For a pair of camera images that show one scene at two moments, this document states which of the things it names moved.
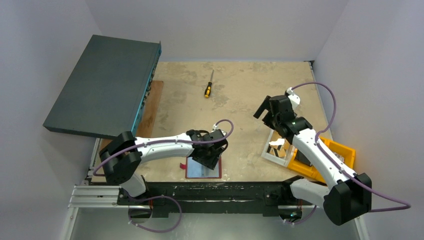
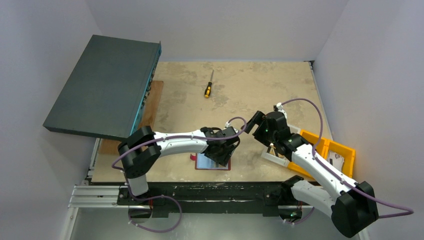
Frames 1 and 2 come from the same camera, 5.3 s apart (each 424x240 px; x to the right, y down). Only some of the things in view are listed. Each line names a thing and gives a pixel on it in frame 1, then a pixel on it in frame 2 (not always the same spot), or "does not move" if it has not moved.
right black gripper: [269, 111] -> [260, 124]
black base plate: [271, 194] does not move
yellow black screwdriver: [208, 89] does not move
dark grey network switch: [105, 95] does not move
